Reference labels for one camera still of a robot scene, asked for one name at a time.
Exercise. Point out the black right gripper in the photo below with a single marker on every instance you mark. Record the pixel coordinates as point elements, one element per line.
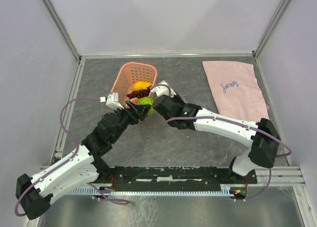
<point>176,98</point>

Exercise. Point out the dark red toy grapes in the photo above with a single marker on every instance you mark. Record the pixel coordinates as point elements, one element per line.
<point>138,94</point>

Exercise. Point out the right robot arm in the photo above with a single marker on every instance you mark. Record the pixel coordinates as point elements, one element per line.
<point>260,138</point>

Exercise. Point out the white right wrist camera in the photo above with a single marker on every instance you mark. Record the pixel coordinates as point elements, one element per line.
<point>163,88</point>

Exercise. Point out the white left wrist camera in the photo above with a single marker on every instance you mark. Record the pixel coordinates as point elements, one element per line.
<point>112,101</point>

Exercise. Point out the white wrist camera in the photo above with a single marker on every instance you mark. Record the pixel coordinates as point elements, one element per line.
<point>112,101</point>
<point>163,88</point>

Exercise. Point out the light blue cable duct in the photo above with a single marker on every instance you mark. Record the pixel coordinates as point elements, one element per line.
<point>224,191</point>

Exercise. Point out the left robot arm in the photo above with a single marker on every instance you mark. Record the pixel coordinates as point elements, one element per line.
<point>36,193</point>

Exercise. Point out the toy peach slice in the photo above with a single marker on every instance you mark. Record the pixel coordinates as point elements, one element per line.
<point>135,100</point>

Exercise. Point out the pink cloth with writing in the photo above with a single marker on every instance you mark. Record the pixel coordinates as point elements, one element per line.
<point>235,90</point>

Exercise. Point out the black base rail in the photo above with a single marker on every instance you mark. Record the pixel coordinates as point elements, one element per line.
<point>173,178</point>

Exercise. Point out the pink plastic basket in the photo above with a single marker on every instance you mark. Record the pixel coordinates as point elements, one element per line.
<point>130,73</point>

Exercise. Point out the green toy fruit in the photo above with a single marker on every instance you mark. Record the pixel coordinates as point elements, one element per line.
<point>146,101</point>

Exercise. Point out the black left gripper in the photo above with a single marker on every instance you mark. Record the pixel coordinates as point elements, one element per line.
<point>143,109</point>

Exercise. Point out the yellow toy mango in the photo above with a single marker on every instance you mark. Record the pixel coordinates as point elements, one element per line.
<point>141,85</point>

